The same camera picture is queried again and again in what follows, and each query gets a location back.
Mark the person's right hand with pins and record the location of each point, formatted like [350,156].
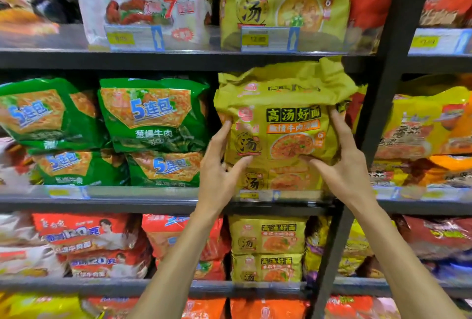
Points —
[348,182]

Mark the person's left hand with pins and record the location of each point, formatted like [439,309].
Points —
[217,189]

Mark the yellow noodle multipack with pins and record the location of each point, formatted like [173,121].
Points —
[287,119]

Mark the noodle packets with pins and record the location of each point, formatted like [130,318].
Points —
[155,116]

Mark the black metal store shelving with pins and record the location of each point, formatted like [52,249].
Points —
[147,60]

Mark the person's right forearm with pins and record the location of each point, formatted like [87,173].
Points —
[402,274]

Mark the person's left forearm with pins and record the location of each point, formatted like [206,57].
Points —
[173,274]

